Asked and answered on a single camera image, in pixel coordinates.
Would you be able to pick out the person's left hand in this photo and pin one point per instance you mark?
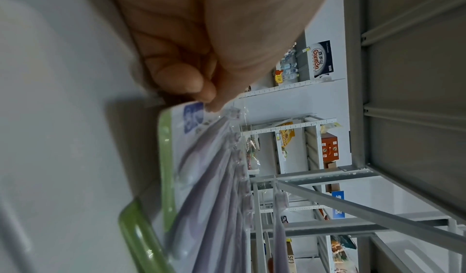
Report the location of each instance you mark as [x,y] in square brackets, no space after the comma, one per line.
[218,36]

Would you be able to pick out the row of purple toothbrush packets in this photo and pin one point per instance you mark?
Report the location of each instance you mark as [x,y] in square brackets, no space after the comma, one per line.
[211,180]

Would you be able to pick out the white metal shelf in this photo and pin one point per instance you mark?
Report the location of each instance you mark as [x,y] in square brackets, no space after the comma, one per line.
[54,122]

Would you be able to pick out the orange price tag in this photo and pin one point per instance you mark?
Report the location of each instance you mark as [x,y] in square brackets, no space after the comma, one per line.
[279,77]

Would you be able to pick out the cluster of water and soda bottles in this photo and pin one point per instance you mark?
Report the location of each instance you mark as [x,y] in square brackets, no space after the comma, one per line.
[289,65]

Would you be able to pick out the white drinks shelving unit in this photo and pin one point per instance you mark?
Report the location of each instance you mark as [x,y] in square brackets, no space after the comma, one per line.
[291,84]

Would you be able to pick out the blue and white water carton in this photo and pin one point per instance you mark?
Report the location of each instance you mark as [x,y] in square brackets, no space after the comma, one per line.
[322,59]

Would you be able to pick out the yellow snack packet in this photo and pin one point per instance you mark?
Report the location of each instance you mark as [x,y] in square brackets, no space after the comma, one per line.
[287,136]

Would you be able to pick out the pile of snack packets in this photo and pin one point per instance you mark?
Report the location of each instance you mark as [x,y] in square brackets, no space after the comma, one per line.
[253,157]

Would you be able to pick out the white snack shelving unit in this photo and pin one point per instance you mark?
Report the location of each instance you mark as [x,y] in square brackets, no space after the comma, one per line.
[313,145]

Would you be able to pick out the red gift box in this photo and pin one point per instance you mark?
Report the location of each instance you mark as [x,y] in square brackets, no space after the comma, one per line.
[329,149]

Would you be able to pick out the open cardboard box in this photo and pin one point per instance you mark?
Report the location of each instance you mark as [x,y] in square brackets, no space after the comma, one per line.
[330,165]

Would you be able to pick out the white goods rack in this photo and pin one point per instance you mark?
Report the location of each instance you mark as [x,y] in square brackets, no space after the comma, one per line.
[302,208]

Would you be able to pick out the blue printed sign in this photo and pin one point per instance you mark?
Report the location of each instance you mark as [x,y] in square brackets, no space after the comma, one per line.
[338,205]

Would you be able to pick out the brown cardboard box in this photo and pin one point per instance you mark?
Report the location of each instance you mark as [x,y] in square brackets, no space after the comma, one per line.
[290,259]

